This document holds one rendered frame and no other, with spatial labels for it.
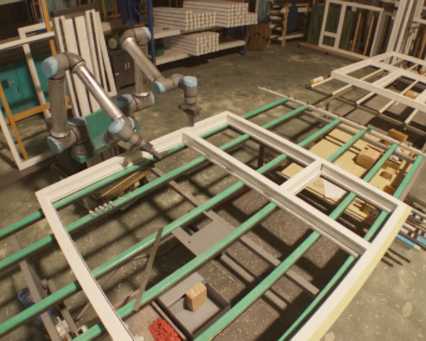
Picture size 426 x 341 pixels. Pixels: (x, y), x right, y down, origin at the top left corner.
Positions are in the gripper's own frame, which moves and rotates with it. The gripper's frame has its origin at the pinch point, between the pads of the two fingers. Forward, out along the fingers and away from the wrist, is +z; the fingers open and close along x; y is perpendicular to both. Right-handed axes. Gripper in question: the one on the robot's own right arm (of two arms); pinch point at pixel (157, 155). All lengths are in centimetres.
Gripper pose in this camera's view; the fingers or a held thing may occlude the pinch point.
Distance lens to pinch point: 182.9
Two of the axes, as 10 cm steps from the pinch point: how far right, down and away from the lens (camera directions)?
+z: 6.6, 4.9, 5.7
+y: 4.4, -8.7, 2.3
